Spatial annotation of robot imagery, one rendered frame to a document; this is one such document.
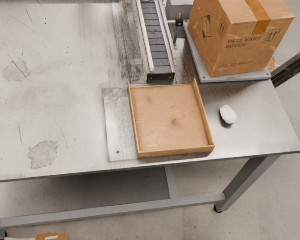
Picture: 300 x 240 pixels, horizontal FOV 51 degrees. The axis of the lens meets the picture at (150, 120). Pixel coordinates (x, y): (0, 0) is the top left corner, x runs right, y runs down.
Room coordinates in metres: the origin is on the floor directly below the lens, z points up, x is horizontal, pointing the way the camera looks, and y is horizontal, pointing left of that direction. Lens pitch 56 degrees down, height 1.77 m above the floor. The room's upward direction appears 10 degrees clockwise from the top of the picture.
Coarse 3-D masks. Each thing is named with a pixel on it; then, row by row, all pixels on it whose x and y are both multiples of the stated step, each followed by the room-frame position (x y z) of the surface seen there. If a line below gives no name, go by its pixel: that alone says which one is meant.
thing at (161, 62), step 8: (152, 0) 1.24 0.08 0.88; (144, 8) 1.17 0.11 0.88; (152, 8) 1.18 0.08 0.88; (144, 16) 1.12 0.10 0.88; (152, 16) 1.13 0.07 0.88; (152, 24) 1.08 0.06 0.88; (152, 32) 1.03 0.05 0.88; (160, 32) 1.04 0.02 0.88; (152, 40) 0.98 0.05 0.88; (160, 40) 0.99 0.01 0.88; (152, 48) 0.93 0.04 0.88; (160, 48) 0.94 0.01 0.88; (152, 56) 0.89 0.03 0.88; (160, 56) 0.90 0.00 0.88; (160, 64) 0.86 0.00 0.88; (168, 64) 0.86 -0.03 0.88; (152, 72) 0.81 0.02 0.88; (160, 72) 0.81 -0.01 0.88; (168, 72) 0.82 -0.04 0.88
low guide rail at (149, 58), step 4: (136, 0) 1.19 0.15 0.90; (140, 8) 1.12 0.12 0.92; (140, 12) 1.09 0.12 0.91; (140, 16) 1.07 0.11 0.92; (140, 20) 1.05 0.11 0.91; (144, 24) 1.03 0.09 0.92; (144, 28) 1.00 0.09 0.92; (144, 32) 0.98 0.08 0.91; (144, 36) 0.96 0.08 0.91; (144, 40) 0.95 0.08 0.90; (148, 44) 0.91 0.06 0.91; (148, 48) 0.89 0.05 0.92; (148, 52) 0.87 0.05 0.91; (148, 56) 0.85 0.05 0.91; (148, 60) 0.84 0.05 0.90; (152, 64) 0.81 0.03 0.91; (152, 68) 0.80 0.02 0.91
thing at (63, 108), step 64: (0, 0) 1.12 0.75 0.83; (64, 0) 1.19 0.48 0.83; (192, 0) 1.36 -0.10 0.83; (0, 64) 0.76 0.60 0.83; (64, 64) 0.81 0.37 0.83; (128, 64) 0.87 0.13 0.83; (192, 64) 0.93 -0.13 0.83; (0, 128) 0.49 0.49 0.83; (64, 128) 0.53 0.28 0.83; (128, 128) 0.58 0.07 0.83; (256, 128) 0.67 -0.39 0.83
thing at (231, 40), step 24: (216, 0) 0.98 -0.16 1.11; (240, 0) 0.99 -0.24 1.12; (264, 0) 1.01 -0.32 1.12; (192, 24) 1.09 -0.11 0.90; (216, 24) 0.93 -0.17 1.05; (240, 24) 0.87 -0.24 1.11; (264, 24) 0.91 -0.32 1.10; (288, 24) 0.95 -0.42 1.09; (216, 48) 0.89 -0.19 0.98; (240, 48) 0.89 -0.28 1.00; (264, 48) 0.93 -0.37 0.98; (216, 72) 0.87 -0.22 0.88; (240, 72) 0.91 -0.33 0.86
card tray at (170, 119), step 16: (144, 96) 0.72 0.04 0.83; (160, 96) 0.74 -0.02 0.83; (176, 96) 0.75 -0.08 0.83; (192, 96) 0.76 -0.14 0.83; (144, 112) 0.65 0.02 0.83; (160, 112) 0.66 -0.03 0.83; (176, 112) 0.68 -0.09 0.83; (192, 112) 0.69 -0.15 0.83; (144, 128) 0.58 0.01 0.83; (160, 128) 0.60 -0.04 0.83; (176, 128) 0.61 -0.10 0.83; (192, 128) 0.62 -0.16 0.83; (208, 128) 0.61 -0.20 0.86; (144, 144) 0.52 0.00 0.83; (160, 144) 0.53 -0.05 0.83; (176, 144) 0.54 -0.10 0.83; (192, 144) 0.55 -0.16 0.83; (208, 144) 0.56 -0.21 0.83
